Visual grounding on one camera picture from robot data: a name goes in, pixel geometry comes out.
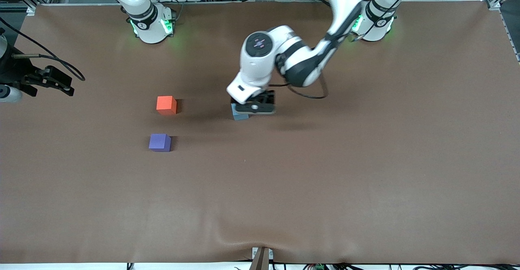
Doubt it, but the brown table mat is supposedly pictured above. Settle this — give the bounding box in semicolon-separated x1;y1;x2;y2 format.
0;1;520;265

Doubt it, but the purple foam block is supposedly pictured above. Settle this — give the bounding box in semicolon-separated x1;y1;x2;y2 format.
149;133;172;152

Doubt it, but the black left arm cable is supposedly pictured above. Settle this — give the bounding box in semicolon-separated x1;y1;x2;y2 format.
268;0;416;100

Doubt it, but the light blue foam block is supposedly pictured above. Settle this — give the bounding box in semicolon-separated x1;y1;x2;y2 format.
231;103;250;121

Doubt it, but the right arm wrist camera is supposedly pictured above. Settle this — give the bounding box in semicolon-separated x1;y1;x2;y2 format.
0;85;23;103

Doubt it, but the orange foam block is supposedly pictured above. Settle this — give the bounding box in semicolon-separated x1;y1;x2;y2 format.
156;96;178;115

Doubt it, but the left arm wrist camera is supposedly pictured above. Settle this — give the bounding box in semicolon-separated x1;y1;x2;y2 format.
236;102;277;115

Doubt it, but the white metal bracket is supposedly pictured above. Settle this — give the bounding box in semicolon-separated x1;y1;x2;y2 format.
252;248;275;261

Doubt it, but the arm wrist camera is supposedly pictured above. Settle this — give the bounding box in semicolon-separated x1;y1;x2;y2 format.
236;102;277;115
0;85;23;103

